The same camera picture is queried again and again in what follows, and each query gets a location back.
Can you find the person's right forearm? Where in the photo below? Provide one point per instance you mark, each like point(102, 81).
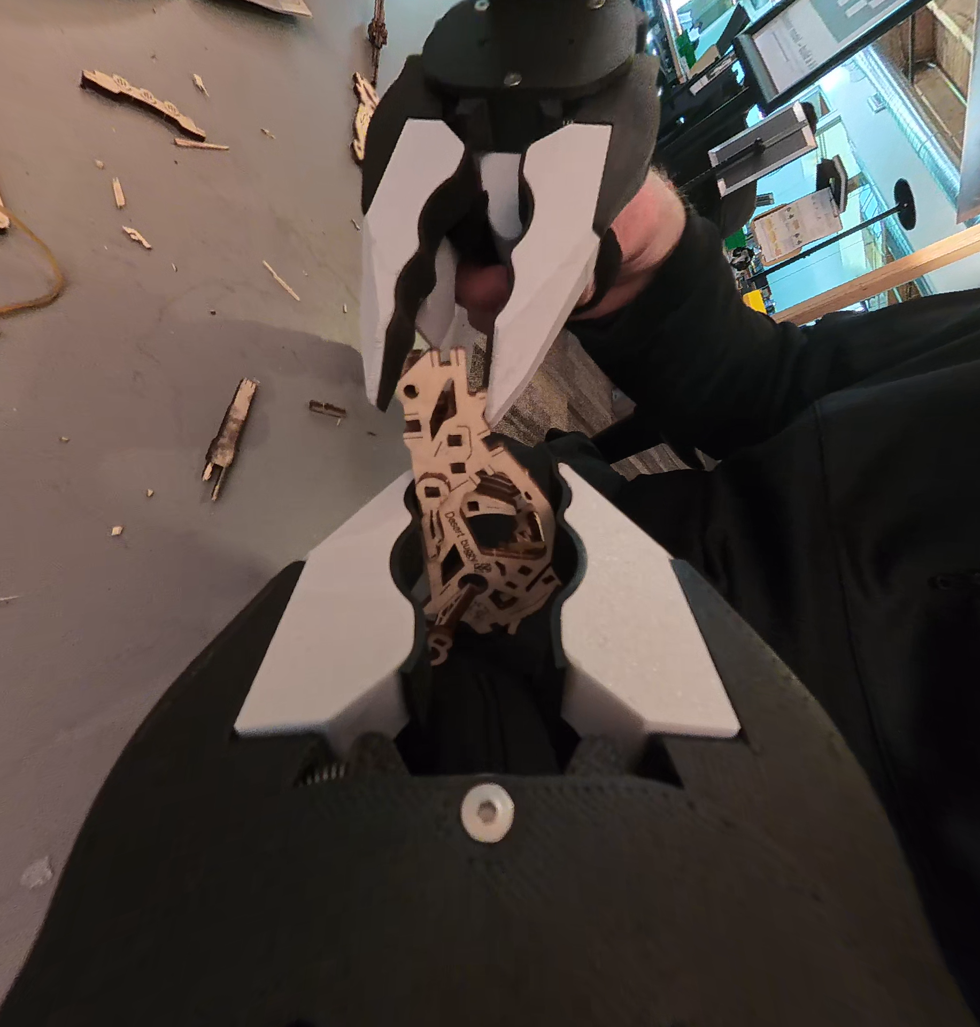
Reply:
point(698, 361)

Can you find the person's dark clothing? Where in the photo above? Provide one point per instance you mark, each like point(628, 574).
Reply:
point(899, 642)

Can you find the person's right hand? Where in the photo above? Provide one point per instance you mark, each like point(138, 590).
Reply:
point(650, 233)

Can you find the computer monitor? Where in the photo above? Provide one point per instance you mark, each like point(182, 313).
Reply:
point(802, 40)

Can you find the wooden building post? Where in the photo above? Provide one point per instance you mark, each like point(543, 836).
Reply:
point(891, 271)

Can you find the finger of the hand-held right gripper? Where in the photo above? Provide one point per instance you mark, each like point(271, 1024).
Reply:
point(393, 200)
point(570, 225)

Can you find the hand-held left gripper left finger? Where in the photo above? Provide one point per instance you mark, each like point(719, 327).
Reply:
point(321, 642)

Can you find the thin wooden sliver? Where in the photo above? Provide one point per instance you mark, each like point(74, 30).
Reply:
point(201, 144)

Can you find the small wooden frame part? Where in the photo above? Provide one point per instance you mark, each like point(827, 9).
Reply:
point(365, 112)

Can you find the scattered wood scraps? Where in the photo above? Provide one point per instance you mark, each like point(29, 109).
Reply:
point(137, 237)

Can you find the thin wooden lever part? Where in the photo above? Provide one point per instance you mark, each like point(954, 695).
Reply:
point(231, 429)

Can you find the wooden buggy model assembly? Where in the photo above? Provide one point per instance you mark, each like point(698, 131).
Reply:
point(458, 553)

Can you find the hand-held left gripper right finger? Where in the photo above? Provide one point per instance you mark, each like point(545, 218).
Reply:
point(650, 642)

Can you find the curved notched wooden strip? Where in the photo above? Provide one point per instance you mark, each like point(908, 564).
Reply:
point(145, 100)

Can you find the tan rubber band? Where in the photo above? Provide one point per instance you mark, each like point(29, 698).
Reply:
point(55, 273)

